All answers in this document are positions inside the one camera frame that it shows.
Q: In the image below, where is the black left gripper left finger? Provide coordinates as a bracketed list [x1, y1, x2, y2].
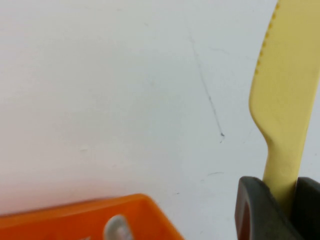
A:
[234, 176, 305, 240]

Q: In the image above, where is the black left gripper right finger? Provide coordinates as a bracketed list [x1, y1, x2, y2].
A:
[291, 176, 320, 240]

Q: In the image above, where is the pale yellow plastic knife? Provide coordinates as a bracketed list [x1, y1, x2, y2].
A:
[248, 0, 320, 219]

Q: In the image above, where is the orange plastic cutlery crate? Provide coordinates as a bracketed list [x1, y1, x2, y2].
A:
[0, 193, 186, 240]

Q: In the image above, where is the white plastic knife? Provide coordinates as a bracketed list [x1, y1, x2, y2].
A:
[104, 215, 134, 240]

